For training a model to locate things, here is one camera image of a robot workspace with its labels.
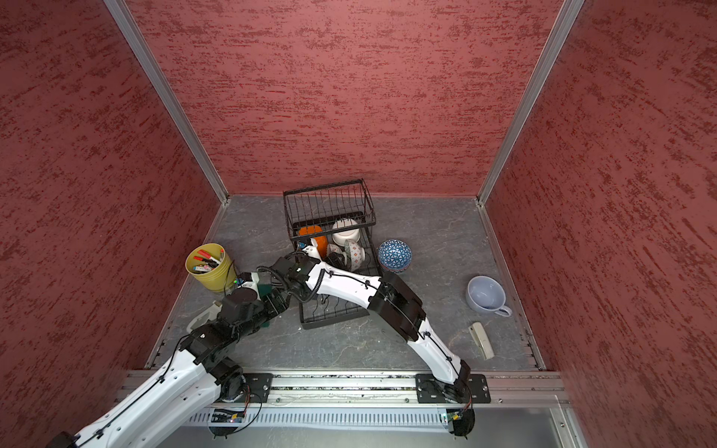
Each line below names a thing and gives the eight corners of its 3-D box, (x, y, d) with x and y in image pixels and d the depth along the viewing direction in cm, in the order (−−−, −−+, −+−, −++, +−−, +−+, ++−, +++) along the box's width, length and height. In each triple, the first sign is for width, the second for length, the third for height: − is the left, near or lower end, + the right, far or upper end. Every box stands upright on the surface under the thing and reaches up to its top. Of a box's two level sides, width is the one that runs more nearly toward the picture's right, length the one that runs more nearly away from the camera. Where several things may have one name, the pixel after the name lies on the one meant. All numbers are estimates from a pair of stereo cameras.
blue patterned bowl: (373, 265, 101) (374, 252, 94) (388, 247, 106) (390, 233, 99) (397, 280, 97) (400, 268, 90) (412, 261, 102) (415, 248, 95)
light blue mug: (466, 320, 89) (473, 310, 83) (458, 286, 97) (464, 275, 90) (501, 320, 89) (511, 310, 83) (490, 286, 97) (499, 275, 91)
